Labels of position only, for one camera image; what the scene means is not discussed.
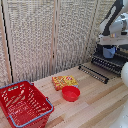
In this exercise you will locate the red shopping basket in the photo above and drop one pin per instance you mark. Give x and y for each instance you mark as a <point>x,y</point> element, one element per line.
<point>25,105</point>

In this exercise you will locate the red plastic bowl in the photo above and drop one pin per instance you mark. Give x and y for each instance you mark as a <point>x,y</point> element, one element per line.
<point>70,93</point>

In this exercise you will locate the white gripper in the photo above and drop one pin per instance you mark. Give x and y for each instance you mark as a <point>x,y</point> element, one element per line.
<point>113,40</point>

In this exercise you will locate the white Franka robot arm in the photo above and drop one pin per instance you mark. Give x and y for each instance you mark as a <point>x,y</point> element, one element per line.
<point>115,20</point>

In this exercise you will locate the beige woven folding screen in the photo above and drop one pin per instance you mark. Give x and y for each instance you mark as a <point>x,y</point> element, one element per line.
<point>30,40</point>

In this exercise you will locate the yellow red cereal box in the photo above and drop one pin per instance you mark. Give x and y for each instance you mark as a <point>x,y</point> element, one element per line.
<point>65,81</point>

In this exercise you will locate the black toaster oven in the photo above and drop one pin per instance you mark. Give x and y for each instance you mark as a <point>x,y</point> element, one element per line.
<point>110,63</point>

